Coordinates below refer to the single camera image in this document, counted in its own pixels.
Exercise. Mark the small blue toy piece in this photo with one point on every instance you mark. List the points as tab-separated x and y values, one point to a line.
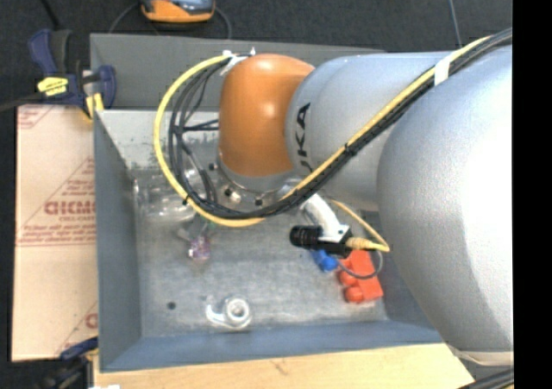
324	261

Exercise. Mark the clear plastic bottle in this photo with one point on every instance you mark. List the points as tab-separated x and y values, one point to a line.
161	204

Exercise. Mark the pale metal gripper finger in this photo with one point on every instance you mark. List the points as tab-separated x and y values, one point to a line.
184	233
199	247

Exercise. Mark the grey metal bin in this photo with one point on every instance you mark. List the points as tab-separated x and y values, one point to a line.
267	284

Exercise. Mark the black cylinder on white bracket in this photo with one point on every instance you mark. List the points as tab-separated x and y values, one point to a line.
308	235

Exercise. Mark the small clear glass thing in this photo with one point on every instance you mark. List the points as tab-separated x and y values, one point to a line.
233	313

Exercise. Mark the brown cardboard board red print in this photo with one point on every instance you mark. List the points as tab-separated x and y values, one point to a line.
52	275

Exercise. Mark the red toy building block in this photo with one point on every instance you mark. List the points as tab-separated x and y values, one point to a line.
362	286

